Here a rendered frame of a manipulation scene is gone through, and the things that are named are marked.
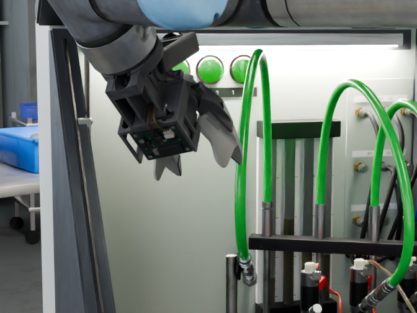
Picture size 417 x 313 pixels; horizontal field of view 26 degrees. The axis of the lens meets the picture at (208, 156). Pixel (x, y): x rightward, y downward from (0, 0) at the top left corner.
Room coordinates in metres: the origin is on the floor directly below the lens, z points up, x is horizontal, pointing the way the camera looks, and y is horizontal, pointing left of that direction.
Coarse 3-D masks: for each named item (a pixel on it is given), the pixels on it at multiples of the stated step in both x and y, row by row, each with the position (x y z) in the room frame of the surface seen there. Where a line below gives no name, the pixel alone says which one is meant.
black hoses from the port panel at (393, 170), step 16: (368, 112) 1.59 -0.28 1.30; (400, 128) 1.57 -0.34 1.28; (400, 144) 1.57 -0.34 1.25; (416, 176) 1.58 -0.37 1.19; (368, 208) 1.56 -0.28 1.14; (384, 208) 1.57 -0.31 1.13; (400, 208) 1.56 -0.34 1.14; (368, 224) 1.58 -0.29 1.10; (400, 224) 1.57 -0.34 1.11; (352, 256) 1.61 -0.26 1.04; (368, 256) 1.60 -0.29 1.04; (384, 256) 1.55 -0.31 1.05
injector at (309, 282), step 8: (304, 272) 1.31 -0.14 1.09; (304, 280) 1.30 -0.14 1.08; (312, 280) 1.30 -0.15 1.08; (304, 288) 1.30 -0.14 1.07; (312, 288) 1.30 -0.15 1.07; (304, 296) 1.30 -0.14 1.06; (312, 296) 1.30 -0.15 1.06; (304, 304) 1.30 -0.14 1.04; (312, 304) 1.30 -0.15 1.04; (304, 312) 1.30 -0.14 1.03; (312, 312) 1.28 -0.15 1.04
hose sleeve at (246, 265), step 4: (240, 260) 1.18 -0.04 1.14; (248, 260) 1.18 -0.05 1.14; (252, 260) 1.20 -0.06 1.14; (240, 264) 1.19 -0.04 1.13; (244, 264) 1.18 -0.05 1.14; (248, 264) 1.19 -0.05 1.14; (252, 264) 1.20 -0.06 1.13; (244, 268) 1.20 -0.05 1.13; (248, 268) 1.20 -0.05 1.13; (252, 268) 1.21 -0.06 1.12; (244, 272) 1.21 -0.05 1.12; (248, 272) 1.21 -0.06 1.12; (252, 272) 1.22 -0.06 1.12; (244, 276) 1.22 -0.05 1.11; (248, 276) 1.22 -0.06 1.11; (252, 276) 1.23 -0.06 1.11; (248, 280) 1.23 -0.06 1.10; (252, 280) 1.24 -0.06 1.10
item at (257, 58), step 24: (264, 72) 1.42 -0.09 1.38; (264, 96) 1.46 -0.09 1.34; (240, 120) 1.17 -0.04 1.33; (264, 120) 1.48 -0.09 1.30; (264, 144) 1.49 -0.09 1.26; (240, 168) 1.14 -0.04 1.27; (264, 168) 1.50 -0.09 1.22; (240, 192) 1.13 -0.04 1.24; (264, 192) 1.50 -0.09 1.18; (240, 216) 1.13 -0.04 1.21; (240, 240) 1.14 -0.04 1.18
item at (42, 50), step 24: (48, 48) 1.53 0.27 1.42; (48, 72) 1.54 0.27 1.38; (48, 96) 1.55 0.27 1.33; (48, 120) 1.56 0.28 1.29; (48, 144) 1.57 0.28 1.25; (48, 168) 1.58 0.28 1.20; (48, 192) 1.60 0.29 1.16; (48, 216) 1.61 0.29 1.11; (48, 240) 1.62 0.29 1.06; (48, 264) 1.64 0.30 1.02; (48, 288) 1.65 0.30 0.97; (48, 312) 1.66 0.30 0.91
